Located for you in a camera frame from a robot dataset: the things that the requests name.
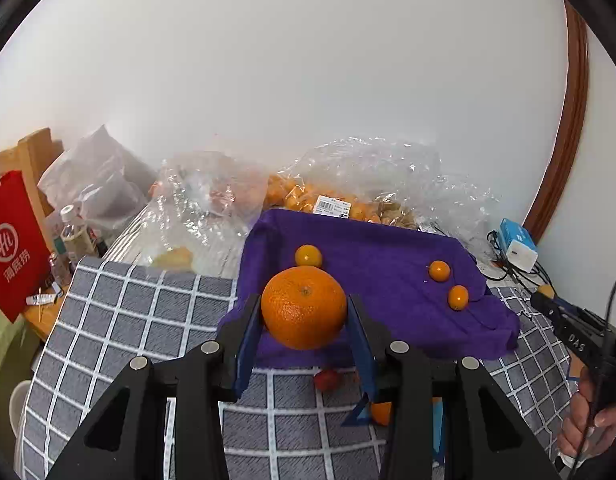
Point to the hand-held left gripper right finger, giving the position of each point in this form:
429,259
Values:
362,350

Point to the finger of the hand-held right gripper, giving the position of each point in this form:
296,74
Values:
557,307

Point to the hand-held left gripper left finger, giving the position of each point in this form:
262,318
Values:
245,345

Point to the mandarin orange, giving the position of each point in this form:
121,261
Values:
458,297
439,270
308,255
381,412
546,291
304,307

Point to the purple cloth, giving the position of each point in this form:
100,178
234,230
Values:
387,250

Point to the person's right hand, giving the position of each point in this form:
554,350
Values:
577,430

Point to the small red fruit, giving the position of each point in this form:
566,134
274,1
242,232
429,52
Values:
327,379

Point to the blue and white box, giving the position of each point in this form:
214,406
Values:
517,242

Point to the grey checked cloth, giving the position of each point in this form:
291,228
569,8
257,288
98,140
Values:
113,320

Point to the clear plastic bag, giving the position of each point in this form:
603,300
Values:
208,195

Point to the clear bag of oranges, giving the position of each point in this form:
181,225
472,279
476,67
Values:
348,185

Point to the clear bottle with white cap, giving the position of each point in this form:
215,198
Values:
75,237

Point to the small brown bottle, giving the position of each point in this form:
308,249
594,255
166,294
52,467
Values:
58,270

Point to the white tube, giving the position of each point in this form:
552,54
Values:
42,299

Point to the grey plastic bag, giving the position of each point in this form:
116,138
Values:
98,175

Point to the red paper bag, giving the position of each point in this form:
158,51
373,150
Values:
15,245

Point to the brown wooden door frame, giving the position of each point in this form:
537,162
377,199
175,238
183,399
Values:
562,135

